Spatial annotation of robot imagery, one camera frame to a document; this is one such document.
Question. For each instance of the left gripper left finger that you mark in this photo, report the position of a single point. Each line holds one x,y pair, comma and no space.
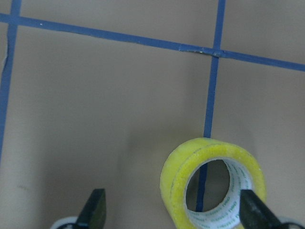
93,214

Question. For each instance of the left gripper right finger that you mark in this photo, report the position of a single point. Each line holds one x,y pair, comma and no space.
254,213

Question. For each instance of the yellow tape roll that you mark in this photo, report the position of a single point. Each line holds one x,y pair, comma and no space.
186,159

